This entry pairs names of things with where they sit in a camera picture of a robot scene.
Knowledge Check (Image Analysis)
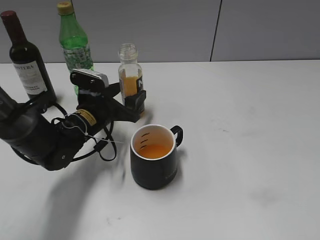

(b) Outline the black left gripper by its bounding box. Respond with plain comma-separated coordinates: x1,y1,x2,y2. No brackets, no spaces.
75,82,147,130

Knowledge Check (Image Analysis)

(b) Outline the dark red wine bottle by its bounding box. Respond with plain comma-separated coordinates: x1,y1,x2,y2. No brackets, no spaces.
0,10,57,111

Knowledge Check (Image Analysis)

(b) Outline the green plastic soda bottle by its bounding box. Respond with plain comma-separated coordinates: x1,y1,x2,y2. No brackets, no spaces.
56,1,95,97

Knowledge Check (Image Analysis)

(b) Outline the NFC orange juice bottle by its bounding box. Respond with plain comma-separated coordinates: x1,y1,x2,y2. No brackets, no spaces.
118,43,144,109

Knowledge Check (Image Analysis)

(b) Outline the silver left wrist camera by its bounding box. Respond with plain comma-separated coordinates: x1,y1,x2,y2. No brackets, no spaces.
69,68,109,94

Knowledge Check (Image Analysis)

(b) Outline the black mug white interior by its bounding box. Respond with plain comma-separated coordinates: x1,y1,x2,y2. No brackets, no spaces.
130,124,184,190

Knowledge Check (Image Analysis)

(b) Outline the white zip tie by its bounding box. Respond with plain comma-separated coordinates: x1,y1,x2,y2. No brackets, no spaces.
61,113,124,144

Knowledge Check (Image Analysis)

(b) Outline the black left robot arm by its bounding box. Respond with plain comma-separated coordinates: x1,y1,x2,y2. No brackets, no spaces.
0,83,146,171

